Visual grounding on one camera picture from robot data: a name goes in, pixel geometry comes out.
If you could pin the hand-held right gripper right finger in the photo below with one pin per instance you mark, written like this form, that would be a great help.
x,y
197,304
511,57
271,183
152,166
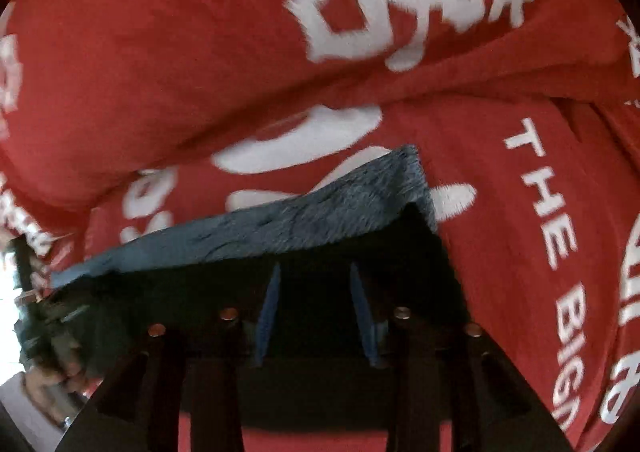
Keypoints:
x,y
362,322

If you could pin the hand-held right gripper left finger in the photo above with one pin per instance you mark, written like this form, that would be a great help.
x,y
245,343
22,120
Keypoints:
x,y
267,322

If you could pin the black and grey pants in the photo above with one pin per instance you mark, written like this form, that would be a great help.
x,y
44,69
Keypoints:
x,y
300,222

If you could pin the person's left forearm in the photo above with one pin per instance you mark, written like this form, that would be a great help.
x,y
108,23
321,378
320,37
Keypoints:
x,y
20,407

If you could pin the person's left hand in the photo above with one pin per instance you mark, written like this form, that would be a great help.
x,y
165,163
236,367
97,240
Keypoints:
x,y
50,387

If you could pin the red printed blanket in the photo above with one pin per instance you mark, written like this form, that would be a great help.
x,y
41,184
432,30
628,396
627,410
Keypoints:
x,y
150,57

